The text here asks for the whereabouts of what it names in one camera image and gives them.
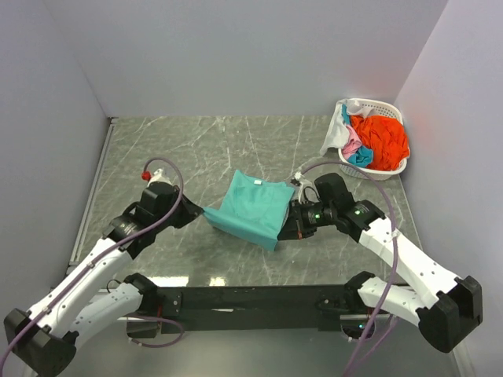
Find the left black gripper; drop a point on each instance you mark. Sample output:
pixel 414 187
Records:
pixel 190 210

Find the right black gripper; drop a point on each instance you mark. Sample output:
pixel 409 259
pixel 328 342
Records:
pixel 295 227

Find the teal t shirt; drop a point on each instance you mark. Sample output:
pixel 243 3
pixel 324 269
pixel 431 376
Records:
pixel 252 209

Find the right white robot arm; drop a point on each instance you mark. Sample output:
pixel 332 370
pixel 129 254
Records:
pixel 444 307

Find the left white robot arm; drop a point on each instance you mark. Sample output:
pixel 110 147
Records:
pixel 47 336

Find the blue cloth in basket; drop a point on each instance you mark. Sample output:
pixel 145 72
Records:
pixel 364 156

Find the pink cloth in basket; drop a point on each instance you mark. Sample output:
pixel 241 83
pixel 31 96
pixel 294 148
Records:
pixel 353 144

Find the white cloth in basket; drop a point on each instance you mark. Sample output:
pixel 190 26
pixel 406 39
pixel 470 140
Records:
pixel 338 134

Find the orange t shirt in basket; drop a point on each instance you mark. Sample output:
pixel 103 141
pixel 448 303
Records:
pixel 386 137

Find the white laundry basket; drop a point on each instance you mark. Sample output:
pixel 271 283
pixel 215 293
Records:
pixel 388 110

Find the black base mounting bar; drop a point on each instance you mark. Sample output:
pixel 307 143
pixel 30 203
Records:
pixel 254 308

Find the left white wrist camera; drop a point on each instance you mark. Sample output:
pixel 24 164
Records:
pixel 158 175

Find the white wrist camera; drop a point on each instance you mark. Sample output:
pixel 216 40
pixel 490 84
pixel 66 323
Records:
pixel 300 183
pixel 158 175

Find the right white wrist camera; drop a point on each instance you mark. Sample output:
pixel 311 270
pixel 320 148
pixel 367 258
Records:
pixel 300 183

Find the aluminium rail frame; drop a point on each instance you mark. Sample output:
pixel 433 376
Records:
pixel 208 151

